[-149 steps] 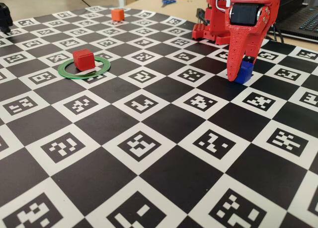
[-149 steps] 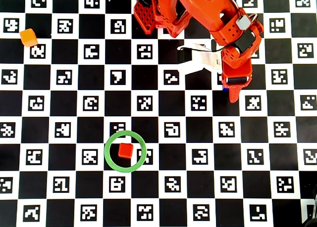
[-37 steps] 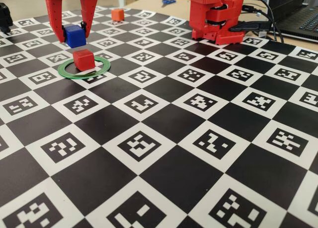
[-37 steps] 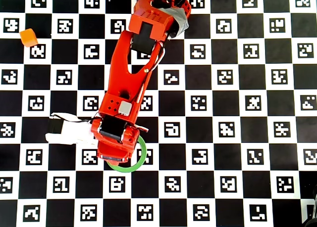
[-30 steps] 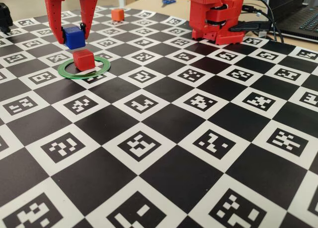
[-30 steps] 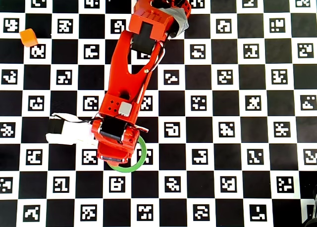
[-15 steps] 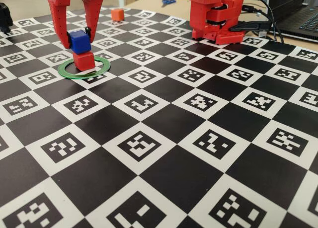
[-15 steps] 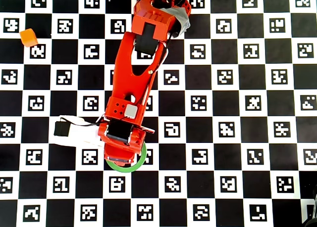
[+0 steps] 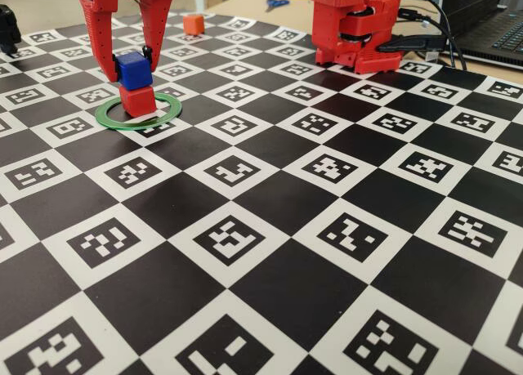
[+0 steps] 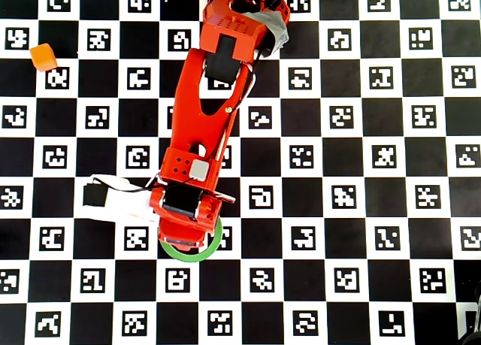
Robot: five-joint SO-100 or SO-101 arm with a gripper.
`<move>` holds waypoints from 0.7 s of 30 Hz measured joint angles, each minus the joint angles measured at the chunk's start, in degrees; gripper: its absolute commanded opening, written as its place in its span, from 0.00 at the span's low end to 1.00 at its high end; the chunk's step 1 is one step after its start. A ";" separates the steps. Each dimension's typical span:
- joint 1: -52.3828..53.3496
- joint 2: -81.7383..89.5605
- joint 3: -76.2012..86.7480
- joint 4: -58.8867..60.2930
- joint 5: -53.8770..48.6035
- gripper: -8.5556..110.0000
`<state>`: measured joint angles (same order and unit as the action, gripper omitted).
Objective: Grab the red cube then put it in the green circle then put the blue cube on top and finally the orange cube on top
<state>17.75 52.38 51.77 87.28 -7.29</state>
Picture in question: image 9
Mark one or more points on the red cube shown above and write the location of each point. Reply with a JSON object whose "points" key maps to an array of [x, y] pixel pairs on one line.
{"points": [[137, 103]]}

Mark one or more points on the black laptop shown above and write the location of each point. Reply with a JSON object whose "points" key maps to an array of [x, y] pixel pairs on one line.
{"points": [[490, 15]]}

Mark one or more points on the orange cube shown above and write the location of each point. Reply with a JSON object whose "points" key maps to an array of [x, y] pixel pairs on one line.
{"points": [[193, 24]]}

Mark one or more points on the black plastic device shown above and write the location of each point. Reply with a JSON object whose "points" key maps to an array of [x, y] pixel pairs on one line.
{"points": [[8, 28]]}

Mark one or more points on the blue cube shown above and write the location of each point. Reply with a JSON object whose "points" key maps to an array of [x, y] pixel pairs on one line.
{"points": [[135, 70]]}

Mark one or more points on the red robot arm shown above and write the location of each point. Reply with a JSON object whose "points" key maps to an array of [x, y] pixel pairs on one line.
{"points": [[331, 15]]}

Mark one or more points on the black white marker checkerboard mat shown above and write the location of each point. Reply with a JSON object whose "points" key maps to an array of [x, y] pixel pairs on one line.
{"points": [[122, 289]]}

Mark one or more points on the black power adapter plug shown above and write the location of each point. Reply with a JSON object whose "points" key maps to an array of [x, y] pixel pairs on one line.
{"points": [[412, 43]]}

